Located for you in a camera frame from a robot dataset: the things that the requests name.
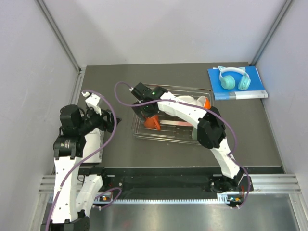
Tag white paper booklet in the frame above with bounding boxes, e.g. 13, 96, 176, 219
83, 128, 104, 164

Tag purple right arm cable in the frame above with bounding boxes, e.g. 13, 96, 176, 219
114, 81, 252, 209

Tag grey slotted cable duct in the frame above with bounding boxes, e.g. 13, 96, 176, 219
92, 193, 239, 204

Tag white and orange bowl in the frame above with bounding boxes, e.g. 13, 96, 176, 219
197, 96, 211, 109

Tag orange mug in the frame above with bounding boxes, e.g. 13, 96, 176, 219
144, 115, 161, 130

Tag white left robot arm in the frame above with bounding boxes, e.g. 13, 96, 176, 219
40, 90, 120, 231

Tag mint green bowl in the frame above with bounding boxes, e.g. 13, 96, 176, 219
192, 128, 198, 140

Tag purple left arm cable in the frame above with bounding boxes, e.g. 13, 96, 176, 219
45, 89, 122, 231

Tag cream and pink plate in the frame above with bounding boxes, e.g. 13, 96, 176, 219
160, 120, 193, 127

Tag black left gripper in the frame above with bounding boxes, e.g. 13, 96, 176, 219
77, 106, 121, 135

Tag white paper plate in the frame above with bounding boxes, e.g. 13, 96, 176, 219
177, 95, 203, 107

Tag metal wire dish rack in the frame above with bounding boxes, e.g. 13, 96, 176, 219
131, 83, 215, 146

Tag teal cat-ear headphones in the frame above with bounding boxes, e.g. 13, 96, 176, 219
218, 65, 251, 91

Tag blue book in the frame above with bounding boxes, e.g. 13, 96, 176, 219
207, 66, 268, 101

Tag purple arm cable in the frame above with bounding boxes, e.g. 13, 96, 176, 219
114, 81, 252, 209
45, 89, 122, 231

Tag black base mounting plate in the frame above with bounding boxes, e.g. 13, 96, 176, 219
79, 167, 254, 200

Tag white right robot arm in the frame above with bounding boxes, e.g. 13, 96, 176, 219
129, 83, 245, 193

